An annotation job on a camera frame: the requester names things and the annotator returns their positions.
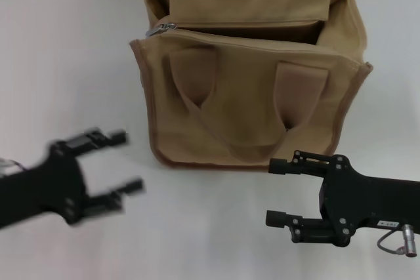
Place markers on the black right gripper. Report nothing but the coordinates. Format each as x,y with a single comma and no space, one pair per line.
361,201

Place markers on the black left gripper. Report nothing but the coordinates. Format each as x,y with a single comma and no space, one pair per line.
49,185

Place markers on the khaki canvas food bag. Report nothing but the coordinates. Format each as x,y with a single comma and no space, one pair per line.
246,112

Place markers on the silver metal zipper slider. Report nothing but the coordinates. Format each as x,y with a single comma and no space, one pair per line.
160,29

